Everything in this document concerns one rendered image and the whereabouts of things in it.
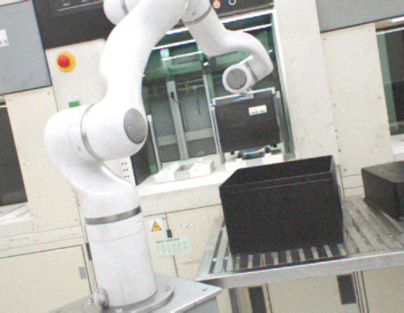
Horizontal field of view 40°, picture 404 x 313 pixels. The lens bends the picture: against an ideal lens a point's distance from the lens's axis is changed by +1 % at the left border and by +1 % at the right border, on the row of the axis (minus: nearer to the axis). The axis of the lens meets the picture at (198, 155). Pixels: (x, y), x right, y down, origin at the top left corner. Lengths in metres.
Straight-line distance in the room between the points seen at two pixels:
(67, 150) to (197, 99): 1.62
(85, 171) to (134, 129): 0.16
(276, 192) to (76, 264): 0.90
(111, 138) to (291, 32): 0.85
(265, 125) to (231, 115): 0.13
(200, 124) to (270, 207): 1.42
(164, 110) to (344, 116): 1.16
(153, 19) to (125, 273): 0.56
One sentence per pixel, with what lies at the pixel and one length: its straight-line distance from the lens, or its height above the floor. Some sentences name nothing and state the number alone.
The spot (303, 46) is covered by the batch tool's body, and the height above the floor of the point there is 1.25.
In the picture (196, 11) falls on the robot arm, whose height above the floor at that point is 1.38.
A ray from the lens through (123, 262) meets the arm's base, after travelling 1.15.
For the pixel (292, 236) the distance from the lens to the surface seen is 1.37.
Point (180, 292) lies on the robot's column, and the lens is 1.22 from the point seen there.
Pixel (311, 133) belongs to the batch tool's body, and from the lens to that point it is 1.77.
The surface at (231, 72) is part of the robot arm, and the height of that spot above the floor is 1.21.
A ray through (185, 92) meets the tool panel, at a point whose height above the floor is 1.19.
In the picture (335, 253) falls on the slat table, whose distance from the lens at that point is 1.30.
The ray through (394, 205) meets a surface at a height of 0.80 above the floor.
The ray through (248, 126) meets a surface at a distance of 2.01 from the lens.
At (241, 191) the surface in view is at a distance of 1.36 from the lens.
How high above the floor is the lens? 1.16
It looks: 6 degrees down
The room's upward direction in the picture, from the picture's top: 11 degrees counter-clockwise
